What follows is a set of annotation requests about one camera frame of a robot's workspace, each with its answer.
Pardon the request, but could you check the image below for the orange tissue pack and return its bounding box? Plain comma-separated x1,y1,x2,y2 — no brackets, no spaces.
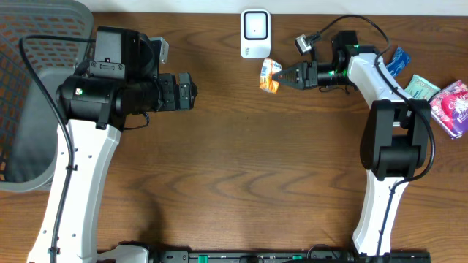
260,58,282,94

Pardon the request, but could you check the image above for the blue Oreo cookie pack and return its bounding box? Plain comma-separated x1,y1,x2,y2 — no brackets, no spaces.
386,47,412,77

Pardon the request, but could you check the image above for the mint green wipes pack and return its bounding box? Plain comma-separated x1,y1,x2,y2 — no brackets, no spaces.
404,75,441,101

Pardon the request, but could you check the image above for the red purple pad pack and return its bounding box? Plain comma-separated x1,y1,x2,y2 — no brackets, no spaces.
430,80,467,139

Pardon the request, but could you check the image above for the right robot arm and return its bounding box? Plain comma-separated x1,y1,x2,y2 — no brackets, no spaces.
272,31,431,259

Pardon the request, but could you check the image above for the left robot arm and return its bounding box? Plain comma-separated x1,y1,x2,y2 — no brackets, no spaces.
28,26,197,262

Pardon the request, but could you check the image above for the white barcode scanner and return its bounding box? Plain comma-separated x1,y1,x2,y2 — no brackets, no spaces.
241,9,271,59

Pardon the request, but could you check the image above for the grey plastic mesh basket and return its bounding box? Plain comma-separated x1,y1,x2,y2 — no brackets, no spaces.
1,0,94,192

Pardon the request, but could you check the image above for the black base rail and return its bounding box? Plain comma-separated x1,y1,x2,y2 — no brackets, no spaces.
97,249,432,263

